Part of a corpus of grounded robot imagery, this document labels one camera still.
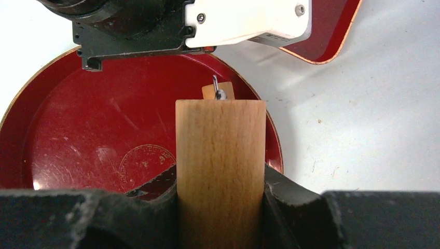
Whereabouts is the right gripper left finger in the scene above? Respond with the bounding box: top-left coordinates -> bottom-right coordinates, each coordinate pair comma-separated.
1,167 -> 178,248

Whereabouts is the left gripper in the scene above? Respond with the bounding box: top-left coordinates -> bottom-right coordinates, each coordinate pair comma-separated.
41,0 -> 215,72

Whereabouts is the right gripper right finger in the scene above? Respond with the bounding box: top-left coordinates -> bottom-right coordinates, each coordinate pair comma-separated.
263,166 -> 439,248

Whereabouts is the round red plate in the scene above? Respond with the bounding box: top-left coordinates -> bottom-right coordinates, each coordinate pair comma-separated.
0,46 -> 284,202

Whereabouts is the wooden dough roller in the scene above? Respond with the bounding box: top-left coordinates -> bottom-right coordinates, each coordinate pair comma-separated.
175,75 -> 267,249

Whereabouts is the rectangular red tray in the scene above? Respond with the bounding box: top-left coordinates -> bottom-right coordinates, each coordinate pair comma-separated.
280,0 -> 362,65

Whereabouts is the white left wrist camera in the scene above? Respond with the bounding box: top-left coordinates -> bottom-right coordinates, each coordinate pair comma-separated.
184,0 -> 312,48

